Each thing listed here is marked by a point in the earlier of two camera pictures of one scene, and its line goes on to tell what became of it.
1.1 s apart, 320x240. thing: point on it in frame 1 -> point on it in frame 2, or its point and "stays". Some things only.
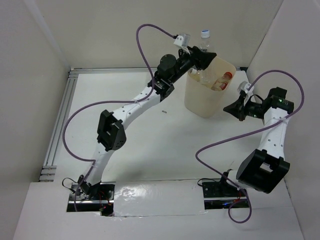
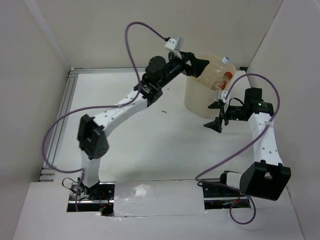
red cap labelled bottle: [221, 84] stays
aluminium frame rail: [48, 168] stays
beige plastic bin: [201, 101] stays
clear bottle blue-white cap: [207, 76] -> [215, 69]
